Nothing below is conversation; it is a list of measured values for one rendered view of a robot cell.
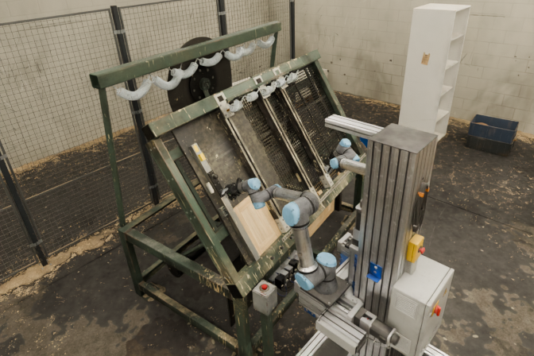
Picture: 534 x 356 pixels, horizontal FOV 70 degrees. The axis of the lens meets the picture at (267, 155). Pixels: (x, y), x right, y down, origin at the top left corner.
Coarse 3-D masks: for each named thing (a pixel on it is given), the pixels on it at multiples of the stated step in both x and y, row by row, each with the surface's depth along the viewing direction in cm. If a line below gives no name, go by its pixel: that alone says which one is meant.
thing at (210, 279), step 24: (336, 168) 413; (360, 192) 436; (144, 216) 347; (216, 216) 442; (144, 240) 317; (192, 240) 417; (336, 240) 397; (168, 264) 303; (192, 264) 290; (240, 264) 294; (144, 288) 352; (216, 288) 275; (192, 312) 325; (240, 312) 269; (216, 336) 306; (240, 336) 283
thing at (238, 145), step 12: (216, 96) 280; (228, 108) 285; (228, 120) 288; (228, 132) 289; (240, 144) 289; (240, 156) 292; (252, 168) 291; (264, 180) 296; (276, 204) 298; (276, 216) 297; (288, 228) 301
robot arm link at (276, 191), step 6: (276, 186) 245; (270, 192) 241; (276, 192) 237; (282, 192) 232; (288, 192) 228; (294, 192) 225; (300, 192) 222; (306, 192) 216; (270, 198) 241; (276, 198) 239; (282, 198) 232; (288, 198) 227; (294, 198) 222; (312, 198) 208; (318, 204) 209
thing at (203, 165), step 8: (192, 152) 264; (200, 152) 266; (200, 160) 264; (200, 168) 267; (208, 168) 267; (208, 176) 265; (216, 192) 268; (224, 200) 269; (232, 208) 272; (232, 216) 270; (232, 224) 273; (240, 224) 273; (240, 232) 271; (248, 240) 274; (248, 248) 273; (256, 256) 275
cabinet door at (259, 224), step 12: (240, 204) 281; (252, 204) 289; (240, 216) 278; (252, 216) 286; (264, 216) 294; (252, 228) 283; (264, 228) 291; (276, 228) 299; (252, 240) 279; (264, 240) 287
